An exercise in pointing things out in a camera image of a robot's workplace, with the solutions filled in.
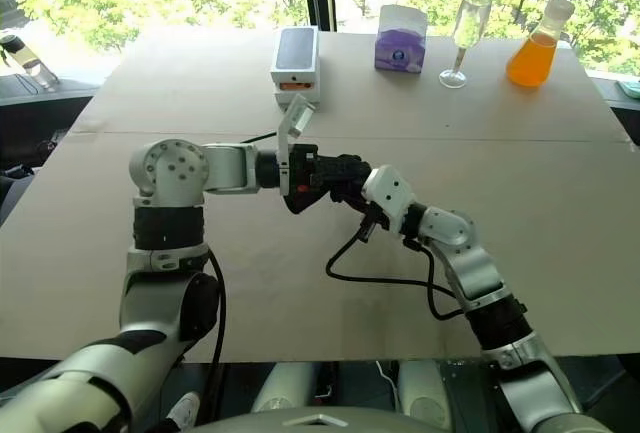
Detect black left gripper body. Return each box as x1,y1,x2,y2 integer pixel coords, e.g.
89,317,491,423
282,142,337,215

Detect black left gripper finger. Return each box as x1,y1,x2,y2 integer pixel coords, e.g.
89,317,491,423
328,183,370,213
319,152,374,188

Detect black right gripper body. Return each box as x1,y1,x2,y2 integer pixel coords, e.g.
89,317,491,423
358,199,393,242

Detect white box with orange label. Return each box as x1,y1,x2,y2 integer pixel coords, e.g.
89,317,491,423
273,81,322,113

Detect white phone box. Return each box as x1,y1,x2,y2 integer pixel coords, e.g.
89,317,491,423
269,26,322,92

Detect purple tissue box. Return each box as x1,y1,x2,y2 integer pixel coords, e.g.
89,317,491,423
373,3,429,75

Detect white rounded robot leg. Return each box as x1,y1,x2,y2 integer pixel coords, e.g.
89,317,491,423
249,361,317,415
396,359,454,429

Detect clear champagne glass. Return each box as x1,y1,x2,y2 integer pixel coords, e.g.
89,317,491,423
438,0,493,90

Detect grey robot torso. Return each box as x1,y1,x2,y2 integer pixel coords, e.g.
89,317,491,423
192,391,501,433

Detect flask with orange liquid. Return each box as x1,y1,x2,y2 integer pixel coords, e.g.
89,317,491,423
505,0,576,89

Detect white shoe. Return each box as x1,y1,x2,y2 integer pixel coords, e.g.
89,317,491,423
158,390,202,433

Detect black side counter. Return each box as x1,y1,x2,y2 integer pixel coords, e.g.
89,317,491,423
0,72,101,227

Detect clear bottle with black cap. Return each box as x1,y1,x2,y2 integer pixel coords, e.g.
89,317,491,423
0,31,61,91

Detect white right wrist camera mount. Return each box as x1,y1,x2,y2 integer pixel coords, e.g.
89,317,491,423
361,164,417,238

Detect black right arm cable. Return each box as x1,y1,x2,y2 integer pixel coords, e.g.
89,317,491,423
325,225,471,322

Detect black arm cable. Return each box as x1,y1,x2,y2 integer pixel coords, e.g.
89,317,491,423
325,225,471,322
201,246,229,407

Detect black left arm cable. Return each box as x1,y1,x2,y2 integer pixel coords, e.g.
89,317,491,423
201,246,229,407

